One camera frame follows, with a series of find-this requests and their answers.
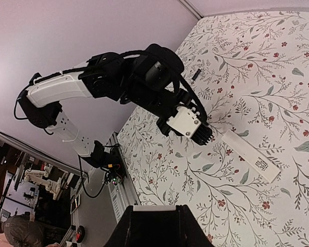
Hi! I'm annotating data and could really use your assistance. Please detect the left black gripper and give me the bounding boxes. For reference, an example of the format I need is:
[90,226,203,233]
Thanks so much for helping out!
[133,83,196,136]

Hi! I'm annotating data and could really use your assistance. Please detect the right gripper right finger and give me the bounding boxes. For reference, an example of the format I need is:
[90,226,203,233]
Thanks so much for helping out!
[179,205,214,247]

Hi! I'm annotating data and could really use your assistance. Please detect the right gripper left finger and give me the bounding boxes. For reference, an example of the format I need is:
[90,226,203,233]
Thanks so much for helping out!
[105,206,180,246]

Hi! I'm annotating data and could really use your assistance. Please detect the black battery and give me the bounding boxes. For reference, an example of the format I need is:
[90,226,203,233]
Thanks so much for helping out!
[192,69,201,81]

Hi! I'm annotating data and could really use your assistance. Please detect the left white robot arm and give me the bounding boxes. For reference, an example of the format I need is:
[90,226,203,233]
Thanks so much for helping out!
[15,44,213,168]

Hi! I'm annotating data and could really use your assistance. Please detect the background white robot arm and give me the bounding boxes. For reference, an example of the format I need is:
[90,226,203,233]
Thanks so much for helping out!
[24,167,145,246]

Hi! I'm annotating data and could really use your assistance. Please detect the floral table mat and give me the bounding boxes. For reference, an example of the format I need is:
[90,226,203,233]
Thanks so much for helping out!
[118,11,309,246]

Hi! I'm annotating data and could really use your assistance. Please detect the person in grey shirt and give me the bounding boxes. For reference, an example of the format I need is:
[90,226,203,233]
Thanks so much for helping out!
[0,216,44,246]

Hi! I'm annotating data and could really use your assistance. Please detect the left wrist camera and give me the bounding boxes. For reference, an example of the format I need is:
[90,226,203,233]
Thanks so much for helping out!
[166,105,213,146]

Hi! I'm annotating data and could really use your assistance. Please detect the front aluminium rail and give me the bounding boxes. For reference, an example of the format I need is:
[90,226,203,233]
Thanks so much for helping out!
[107,132,141,222]

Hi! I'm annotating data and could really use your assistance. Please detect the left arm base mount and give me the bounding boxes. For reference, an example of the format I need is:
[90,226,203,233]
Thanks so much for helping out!
[91,140,124,185]

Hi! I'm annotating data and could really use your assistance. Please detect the left aluminium frame post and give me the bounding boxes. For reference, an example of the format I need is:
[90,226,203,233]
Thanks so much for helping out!
[178,0,204,20]

